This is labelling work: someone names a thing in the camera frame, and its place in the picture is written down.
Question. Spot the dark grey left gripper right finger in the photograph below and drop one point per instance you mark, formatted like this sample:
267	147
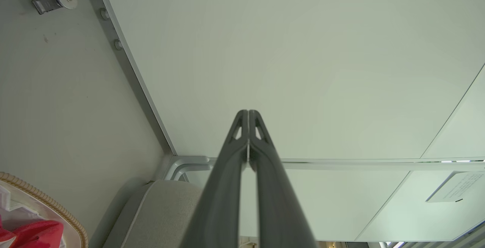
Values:
274	195

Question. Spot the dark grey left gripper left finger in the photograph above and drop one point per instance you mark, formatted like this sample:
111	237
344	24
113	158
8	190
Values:
221	187

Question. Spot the red and white shirt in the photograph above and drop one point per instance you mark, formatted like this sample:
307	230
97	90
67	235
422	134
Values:
38	234

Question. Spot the grey fabric sofa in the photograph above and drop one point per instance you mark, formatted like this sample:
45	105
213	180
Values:
163	217

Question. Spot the white laundry basket brown rim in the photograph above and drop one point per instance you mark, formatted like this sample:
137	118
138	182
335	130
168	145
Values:
72	221

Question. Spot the white paper notice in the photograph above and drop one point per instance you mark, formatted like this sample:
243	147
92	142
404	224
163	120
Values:
458	187

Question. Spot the white cloth in basket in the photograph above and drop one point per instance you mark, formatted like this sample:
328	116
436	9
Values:
19	206

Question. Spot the round grey rail screw cap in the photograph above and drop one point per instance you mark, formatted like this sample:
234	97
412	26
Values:
104	13
118	44

